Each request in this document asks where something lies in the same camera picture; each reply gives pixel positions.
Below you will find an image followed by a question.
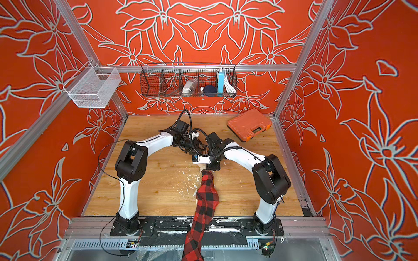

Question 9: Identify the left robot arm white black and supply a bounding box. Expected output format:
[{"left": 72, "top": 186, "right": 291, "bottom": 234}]
[{"left": 115, "top": 109, "right": 194, "bottom": 229}]

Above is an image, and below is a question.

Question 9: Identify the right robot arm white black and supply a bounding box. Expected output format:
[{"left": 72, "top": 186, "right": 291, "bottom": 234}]
[{"left": 189, "top": 128, "right": 291, "bottom": 235}]

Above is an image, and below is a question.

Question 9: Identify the red black plaid sleeve forearm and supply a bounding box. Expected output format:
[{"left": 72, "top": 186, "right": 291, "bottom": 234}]
[{"left": 182, "top": 170, "right": 219, "bottom": 261}]

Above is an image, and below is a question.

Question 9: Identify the orange plastic tool case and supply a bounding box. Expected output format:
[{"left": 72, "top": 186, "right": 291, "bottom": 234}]
[{"left": 227, "top": 109, "right": 272, "bottom": 142}]

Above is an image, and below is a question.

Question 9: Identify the grey white packet in basket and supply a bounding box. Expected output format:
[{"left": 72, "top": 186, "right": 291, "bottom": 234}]
[{"left": 182, "top": 78, "right": 198, "bottom": 97}]

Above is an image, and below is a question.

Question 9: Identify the dark blue round object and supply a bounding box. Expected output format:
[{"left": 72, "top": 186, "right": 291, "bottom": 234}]
[{"left": 203, "top": 85, "right": 217, "bottom": 97}]

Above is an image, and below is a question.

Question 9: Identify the light blue box in basket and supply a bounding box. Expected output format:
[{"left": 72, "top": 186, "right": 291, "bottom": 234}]
[{"left": 217, "top": 67, "right": 225, "bottom": 97}]

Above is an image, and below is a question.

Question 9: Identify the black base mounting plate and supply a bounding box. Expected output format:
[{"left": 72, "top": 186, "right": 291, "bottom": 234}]
[{"left": 110, "top": 216, "right": 284, "bottom": 237}]

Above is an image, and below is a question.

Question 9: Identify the black wire mesh basket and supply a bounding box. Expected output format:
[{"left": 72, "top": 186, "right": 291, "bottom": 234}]
[{"left": 139, "top": 63, "right": 238, "bottom": 98}]

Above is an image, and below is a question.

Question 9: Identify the white cable bundle in basket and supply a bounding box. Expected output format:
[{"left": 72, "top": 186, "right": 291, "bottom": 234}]
[{"left": 224, "top": 77, "right": 237, "bottom": 95}]

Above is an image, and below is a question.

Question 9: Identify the clear plastic wall bin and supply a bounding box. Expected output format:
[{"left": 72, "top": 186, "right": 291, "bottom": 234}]
[{"left": 65, "top": 67, "right": 121, "bottom": 108}]

